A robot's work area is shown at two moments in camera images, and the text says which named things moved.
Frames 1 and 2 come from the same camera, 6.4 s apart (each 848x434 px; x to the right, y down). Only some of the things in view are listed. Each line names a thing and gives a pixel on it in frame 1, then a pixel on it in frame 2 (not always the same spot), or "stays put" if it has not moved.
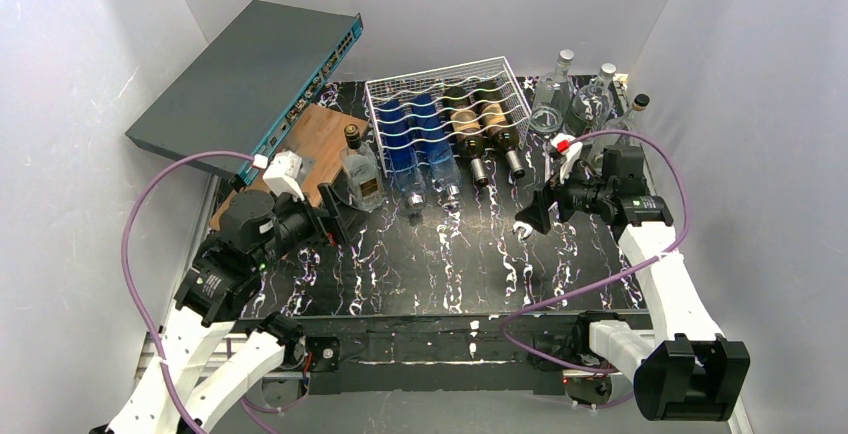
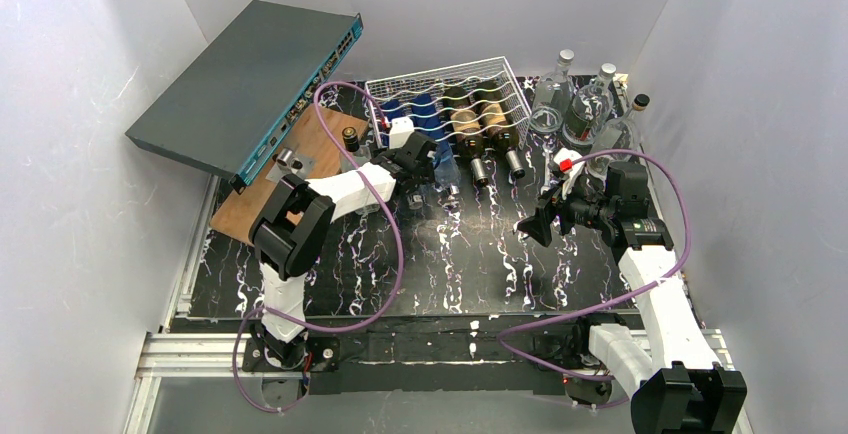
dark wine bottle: [468, 132] stays put
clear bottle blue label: [622, 151] stays put
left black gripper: [333, 213] → [419, 170]
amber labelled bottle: [361, 169] stays put
